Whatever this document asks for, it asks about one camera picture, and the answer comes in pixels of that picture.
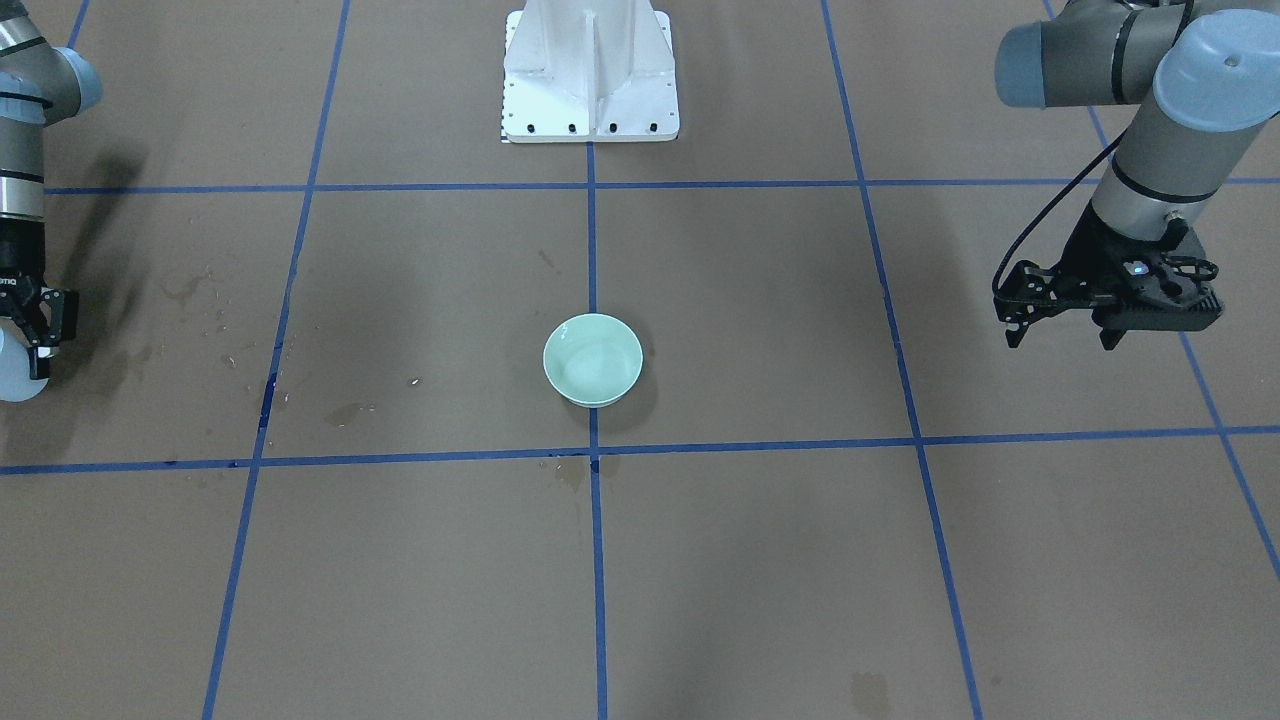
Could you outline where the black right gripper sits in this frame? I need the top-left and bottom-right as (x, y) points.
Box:
(1, 218), (81, 380)

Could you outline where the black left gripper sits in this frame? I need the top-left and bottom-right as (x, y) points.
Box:
(995, 204), (1201, 351)

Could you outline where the light blue plastic cup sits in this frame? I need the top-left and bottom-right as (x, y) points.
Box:
(1, 327), (49, 404)

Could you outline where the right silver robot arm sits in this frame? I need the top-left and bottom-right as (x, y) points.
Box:
(1, 1), (102, 402)

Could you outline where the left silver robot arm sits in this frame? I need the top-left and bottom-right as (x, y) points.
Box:
(992, 1), (1279, 350)

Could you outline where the pale green ceramic bowl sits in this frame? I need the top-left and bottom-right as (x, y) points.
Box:
(541, 313), (644, 409)

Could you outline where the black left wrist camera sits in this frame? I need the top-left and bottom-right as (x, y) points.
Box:
(1092, 252), (1224, 332)

